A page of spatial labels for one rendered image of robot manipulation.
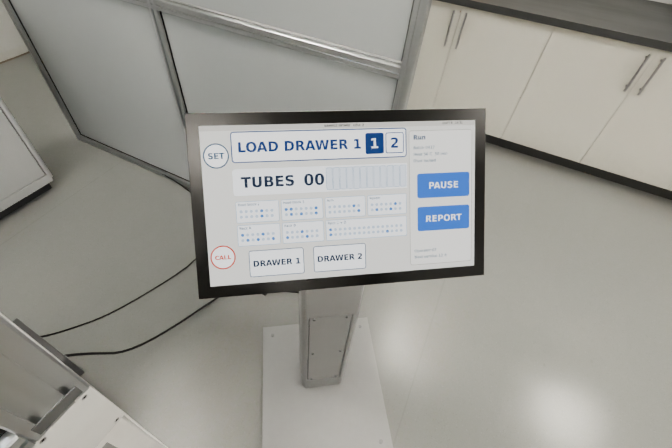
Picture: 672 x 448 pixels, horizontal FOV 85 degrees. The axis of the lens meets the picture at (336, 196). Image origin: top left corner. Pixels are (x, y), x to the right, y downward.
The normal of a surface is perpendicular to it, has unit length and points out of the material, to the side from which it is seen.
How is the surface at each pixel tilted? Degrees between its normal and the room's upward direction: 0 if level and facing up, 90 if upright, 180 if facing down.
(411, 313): 0
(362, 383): 5
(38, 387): 90
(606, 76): 90
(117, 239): 0
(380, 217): 50
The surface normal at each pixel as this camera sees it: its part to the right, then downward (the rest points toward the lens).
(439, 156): 0.15, 0.11
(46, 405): 0.87, 0.39
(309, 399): 0.07, -0.66
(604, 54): -0.44, 0.62
